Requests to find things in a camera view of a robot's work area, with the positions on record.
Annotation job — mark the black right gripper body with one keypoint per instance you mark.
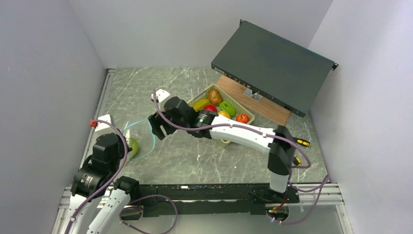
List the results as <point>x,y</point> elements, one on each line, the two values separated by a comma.
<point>157,121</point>

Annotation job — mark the yellow green mango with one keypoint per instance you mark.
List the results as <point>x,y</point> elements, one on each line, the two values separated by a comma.
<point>201,104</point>

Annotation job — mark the green white cabbage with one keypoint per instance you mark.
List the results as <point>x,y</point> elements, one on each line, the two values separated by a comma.
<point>134,145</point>

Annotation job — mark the clear blue-zip bag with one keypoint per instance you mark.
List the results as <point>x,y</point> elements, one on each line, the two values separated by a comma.
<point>142,131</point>

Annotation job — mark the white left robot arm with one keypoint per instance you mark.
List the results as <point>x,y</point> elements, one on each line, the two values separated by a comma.
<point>97,195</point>

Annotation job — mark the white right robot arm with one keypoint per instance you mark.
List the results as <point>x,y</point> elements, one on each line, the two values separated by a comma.
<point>277,144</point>

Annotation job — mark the brown kiwi potato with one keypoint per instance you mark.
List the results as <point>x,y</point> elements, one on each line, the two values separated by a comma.
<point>214,97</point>

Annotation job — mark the yellow lemon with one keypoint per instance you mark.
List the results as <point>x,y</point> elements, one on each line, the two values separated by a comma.
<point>225,114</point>

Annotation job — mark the green bell pepper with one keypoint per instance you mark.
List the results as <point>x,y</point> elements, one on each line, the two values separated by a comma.
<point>226,106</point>

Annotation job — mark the pale green plastic basket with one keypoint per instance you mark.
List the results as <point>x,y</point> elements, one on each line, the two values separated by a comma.
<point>226,97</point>

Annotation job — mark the red apple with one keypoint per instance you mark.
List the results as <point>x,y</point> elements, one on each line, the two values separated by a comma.
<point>242,118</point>

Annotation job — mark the wooden board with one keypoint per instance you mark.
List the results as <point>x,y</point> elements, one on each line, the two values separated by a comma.
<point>263,107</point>

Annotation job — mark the dark metal rack box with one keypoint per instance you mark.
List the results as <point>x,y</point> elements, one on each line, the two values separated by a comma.
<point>276,68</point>

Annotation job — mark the yellow black screwdriver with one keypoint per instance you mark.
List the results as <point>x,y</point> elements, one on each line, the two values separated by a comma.
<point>302,142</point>
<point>296,161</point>

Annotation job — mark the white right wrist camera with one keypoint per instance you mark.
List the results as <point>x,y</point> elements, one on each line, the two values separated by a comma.
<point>160,95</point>

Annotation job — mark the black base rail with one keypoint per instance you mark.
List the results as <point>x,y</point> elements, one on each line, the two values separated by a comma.
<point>199,199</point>

